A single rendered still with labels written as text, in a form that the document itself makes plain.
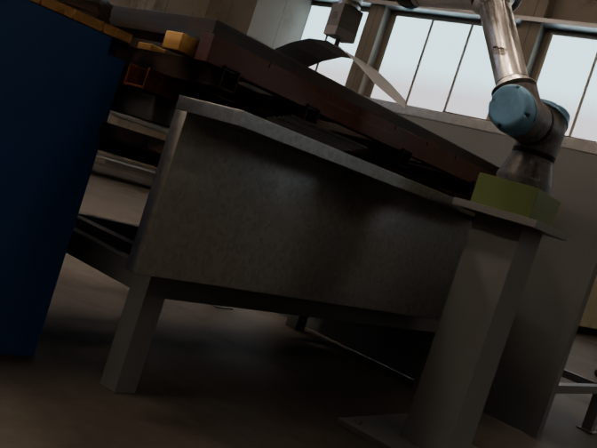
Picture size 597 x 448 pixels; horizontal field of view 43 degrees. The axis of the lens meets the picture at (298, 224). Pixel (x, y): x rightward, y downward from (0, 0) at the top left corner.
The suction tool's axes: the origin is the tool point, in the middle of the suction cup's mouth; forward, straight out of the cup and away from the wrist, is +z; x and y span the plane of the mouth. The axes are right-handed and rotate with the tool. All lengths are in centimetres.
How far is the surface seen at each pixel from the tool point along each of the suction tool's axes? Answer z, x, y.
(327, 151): 36, 69, 45
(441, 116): -1, -22, -78
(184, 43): 23, 46, 74
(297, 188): 46, 51, 36
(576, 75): -218, -439, -730
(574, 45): -257, -454, -727
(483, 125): -1, -2, -82
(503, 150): 7, 9, -85
